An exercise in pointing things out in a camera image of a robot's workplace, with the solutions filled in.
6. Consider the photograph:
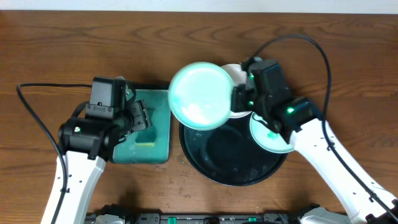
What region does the turquoise plate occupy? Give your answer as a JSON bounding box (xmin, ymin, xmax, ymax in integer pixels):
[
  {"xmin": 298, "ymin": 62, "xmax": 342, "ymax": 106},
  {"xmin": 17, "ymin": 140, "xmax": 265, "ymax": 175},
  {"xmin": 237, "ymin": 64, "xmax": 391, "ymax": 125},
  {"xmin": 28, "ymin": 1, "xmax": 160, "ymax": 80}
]
[{"xmin": 168, "ymin": 62, "xmax": 234, "ymax": 131}]

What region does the white plate with green smear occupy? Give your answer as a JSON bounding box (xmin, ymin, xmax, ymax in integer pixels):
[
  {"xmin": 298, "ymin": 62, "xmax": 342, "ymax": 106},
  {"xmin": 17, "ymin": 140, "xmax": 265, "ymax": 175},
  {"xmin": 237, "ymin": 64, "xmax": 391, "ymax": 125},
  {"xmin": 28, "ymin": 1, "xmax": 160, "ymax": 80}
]
[{"xmin": 221, "ymin": 63, "xmax": 251, "ymax": 119}]

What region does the round black tray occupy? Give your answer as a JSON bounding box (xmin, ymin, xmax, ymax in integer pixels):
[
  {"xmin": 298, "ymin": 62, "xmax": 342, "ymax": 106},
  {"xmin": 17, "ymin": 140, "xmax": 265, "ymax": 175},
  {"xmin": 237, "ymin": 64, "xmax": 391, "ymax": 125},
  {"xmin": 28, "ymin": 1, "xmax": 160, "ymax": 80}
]
[{"xmin": 179, "ymin": 115, "xmax": 287, "ymax": 186}]

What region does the green yellow sponge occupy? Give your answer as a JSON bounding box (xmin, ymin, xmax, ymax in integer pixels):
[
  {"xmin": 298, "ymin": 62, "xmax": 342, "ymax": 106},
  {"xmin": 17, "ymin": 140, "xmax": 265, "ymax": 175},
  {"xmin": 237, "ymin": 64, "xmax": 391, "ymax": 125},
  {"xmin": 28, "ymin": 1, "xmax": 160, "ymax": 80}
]
[{"xmin": 135, "ymin": 127, "xmax": 156, "ymax": 147}]

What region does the black rectangular water tray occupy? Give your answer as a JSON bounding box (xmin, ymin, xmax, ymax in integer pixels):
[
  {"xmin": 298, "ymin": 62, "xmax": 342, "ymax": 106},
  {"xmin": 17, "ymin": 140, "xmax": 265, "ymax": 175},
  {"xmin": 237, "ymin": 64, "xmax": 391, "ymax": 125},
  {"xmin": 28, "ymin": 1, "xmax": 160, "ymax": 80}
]
[{"xmin": 112, "ymin": 82, "xmax": 171, "ymax": 164}]

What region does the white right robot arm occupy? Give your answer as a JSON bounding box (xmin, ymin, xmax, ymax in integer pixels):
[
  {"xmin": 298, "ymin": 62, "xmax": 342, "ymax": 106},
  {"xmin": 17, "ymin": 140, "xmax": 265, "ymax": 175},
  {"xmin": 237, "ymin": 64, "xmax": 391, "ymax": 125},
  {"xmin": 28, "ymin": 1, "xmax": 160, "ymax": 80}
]
[{"xmin": 231, "ymin": 85, "xmax": 397, "ymax": 223}]

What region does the pale green plate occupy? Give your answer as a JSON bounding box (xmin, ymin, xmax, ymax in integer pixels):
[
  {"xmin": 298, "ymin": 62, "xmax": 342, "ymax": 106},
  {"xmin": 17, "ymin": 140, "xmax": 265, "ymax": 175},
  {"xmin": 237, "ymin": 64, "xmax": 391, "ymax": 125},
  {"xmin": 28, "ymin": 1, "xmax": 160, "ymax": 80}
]
[{"xmin": 249, "ymin": 113, "xmax": 294, "ymax": 154}]

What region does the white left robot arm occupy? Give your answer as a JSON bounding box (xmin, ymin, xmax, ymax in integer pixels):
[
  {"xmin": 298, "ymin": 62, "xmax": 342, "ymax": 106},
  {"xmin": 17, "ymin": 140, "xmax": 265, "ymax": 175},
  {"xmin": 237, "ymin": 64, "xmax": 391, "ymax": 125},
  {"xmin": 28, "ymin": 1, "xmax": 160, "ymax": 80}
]
[{"xmin": 41, "ymin": 80, "xmax": 152, "ymax": 223}]

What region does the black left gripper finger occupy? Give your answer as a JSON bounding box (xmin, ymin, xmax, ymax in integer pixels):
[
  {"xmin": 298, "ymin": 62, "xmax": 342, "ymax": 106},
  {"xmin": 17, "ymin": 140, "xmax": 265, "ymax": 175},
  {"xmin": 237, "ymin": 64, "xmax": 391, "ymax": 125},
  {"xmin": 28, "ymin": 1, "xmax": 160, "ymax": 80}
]
[
  {"xmin": 132, "ymin": 100, "xmax": 152, "ymax": 131},
  {"xmin": 124, "ymin": 84, "xmax": 136, "ymax": 109}
]

